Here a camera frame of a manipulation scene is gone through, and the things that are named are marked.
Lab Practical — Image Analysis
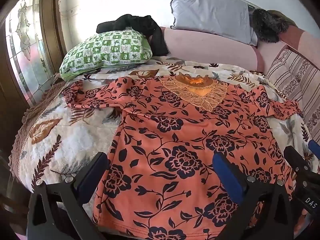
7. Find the orange floral blouse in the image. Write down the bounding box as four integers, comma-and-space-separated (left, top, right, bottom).
63, 74, 300, 239

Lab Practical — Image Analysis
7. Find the leaf pattern fleece blanket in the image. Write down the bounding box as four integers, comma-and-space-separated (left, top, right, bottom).
8, 56, 320, 235

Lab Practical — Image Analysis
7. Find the dark furry cushion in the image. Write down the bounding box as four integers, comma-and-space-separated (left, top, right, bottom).
251, 9, 297, 43

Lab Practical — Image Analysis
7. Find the stained glass wooden door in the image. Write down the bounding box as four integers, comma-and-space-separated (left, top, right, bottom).
1, 0, 66, 158

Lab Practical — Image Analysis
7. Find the green white patterned pillow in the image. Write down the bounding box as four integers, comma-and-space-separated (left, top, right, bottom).
59, 28, 152, 81

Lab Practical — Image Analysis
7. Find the grey pillow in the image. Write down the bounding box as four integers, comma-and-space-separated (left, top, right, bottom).
170, 0, 258, 46

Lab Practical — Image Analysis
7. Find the black garment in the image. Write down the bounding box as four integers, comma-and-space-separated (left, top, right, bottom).
96, 14, 169, 56

